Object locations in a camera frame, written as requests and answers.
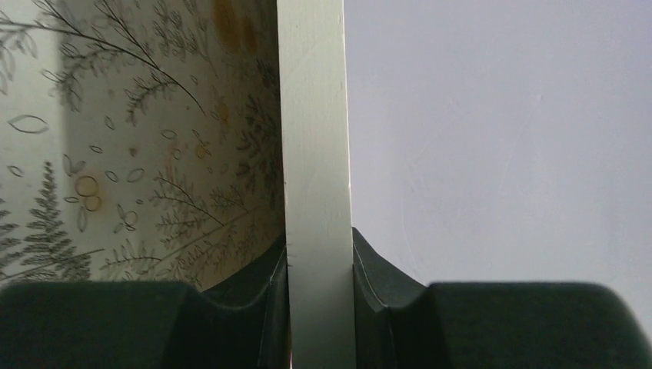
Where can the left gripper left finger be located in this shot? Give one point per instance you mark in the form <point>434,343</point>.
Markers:
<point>242,322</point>

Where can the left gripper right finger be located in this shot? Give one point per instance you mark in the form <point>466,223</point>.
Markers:
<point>400,323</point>

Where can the light wooden picture frame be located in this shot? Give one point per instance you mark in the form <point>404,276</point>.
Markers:
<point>317,184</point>

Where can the floral patterned table mat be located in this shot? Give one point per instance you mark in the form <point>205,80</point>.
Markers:
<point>140,140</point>

